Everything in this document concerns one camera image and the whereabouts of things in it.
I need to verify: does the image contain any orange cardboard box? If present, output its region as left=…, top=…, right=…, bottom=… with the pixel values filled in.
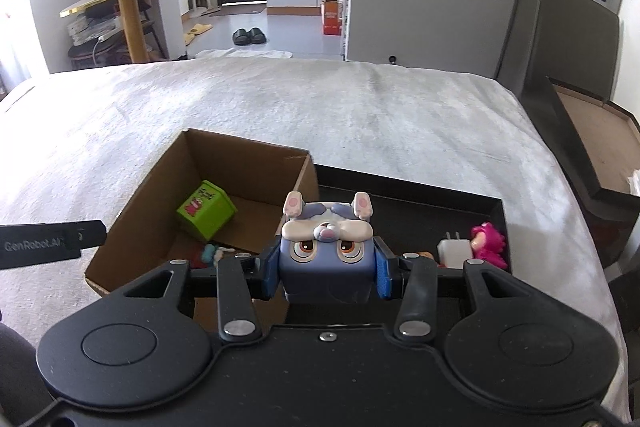
left=319, top=0, right=346, bottom=36

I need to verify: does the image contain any blue masked toy figure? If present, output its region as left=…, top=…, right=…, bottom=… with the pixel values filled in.
left=192, top=244, right=251, bottom=271

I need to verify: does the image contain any blue rabbit cube toy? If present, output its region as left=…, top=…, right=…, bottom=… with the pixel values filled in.
left=278, top=190, right=377, bottom=306

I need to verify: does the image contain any black tray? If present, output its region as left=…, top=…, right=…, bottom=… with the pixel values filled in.
left=312, top=163, right=511, bottom=326

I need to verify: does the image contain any dark round stool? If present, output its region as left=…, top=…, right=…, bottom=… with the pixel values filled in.
left=67, top=39, right=151, bottom=70

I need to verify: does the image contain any round gold-edged table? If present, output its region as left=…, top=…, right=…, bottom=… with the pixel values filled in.
left=59, top=0, right=199, bottom=64

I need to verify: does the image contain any white charger plug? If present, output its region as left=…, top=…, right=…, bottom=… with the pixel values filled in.
left=437, top=230, right=474, bottom=269

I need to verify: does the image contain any green cube toy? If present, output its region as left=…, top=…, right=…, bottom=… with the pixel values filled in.
left=174, top=179, right=239, bottom=243

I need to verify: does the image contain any brown door mat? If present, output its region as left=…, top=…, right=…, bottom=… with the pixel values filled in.
left=208, top=5, right=268, bottom=18

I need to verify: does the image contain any brown cardboard box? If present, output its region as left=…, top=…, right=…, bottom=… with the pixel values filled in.
left=83, top=128, right=321, bottom=327

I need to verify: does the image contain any pink toy figure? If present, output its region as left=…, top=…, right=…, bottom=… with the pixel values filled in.
left=469, top=221, right=510, bottom=271

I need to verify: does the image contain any dark grey upright board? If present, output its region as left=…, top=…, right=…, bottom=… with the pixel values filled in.
left=519, top=0, right=622, bottom=108

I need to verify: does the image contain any grey wall cable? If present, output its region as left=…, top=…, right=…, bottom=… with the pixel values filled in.
left=493, top=0, right=530, bottom=80

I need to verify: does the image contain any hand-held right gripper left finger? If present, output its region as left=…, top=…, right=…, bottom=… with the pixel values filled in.
left=107, top=236, right=287, bottom=343

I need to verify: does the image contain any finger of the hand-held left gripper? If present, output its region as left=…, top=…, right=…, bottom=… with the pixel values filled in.
left=0, top=219, right=107, bottom=248

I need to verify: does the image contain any white floor towel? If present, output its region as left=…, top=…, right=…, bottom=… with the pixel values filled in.
left=193, top=47, right=294, bottom=60

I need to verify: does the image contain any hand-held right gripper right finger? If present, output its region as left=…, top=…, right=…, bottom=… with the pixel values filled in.
left=371, top=237, right=534, bottom=345

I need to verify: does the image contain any white power strip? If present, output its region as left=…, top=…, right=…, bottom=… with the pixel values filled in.
left=67, top=14, right=124, bottom=46

